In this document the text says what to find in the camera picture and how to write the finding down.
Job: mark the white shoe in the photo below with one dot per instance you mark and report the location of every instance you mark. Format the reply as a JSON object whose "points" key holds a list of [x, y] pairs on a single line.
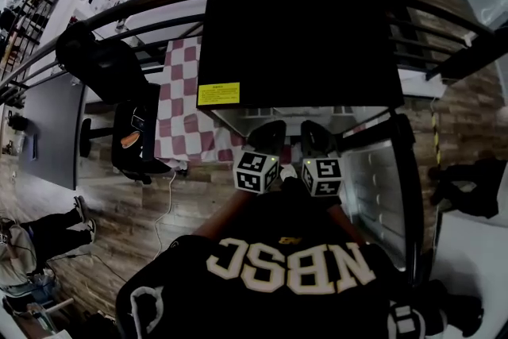
{"points": [[288, 172]]}

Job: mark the orange small pouch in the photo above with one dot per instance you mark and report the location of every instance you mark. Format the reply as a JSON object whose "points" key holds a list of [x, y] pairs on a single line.
{"points": [[131, 139]]}

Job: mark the grey desk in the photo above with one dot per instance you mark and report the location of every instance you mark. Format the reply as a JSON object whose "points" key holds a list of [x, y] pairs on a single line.
{"points": [[51, 131]]}

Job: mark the person's black printed shirt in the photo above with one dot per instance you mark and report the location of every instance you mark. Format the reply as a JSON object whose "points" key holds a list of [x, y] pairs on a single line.
{"points": [[285, 226]]}

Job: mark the black backpack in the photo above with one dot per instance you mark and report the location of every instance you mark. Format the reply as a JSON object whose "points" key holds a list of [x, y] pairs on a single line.
{"points": [[133, 159]]}

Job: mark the black mesh chair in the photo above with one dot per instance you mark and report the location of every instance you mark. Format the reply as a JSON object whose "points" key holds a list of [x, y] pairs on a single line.
{"points": [[99, 59]]}

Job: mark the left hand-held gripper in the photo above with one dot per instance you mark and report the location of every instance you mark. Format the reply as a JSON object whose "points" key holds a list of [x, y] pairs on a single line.
{"points": [[254, 170]]}

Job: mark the pink white checkered tablecloth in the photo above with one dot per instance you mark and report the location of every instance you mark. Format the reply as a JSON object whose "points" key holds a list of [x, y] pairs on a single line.
{"points": [[178, 103]]}

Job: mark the white table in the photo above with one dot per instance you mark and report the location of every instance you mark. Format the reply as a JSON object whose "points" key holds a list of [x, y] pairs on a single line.
{"points": [[472, 270]]}

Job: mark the dark smartphone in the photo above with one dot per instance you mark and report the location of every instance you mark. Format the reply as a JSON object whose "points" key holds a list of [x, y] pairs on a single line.
{"points": [[138, 123]]}

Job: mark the yellow black hazard tape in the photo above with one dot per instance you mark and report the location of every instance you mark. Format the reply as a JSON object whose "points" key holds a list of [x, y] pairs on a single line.
{"points": [[436, 139]]}

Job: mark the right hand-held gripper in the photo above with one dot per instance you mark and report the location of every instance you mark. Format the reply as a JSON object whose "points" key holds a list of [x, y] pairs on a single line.
{"points": [[321, 174]]}

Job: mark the black office chair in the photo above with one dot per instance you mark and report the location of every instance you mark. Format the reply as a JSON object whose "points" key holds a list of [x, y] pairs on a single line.
{"points": [[93, 135]]}

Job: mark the person's left forearm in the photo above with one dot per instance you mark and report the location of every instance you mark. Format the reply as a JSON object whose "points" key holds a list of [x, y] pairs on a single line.
{"points": [[226, 214]]}

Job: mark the person's right forearm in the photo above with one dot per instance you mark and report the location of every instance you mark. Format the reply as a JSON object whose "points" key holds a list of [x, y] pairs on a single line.
{"points": [[347, 226]]}

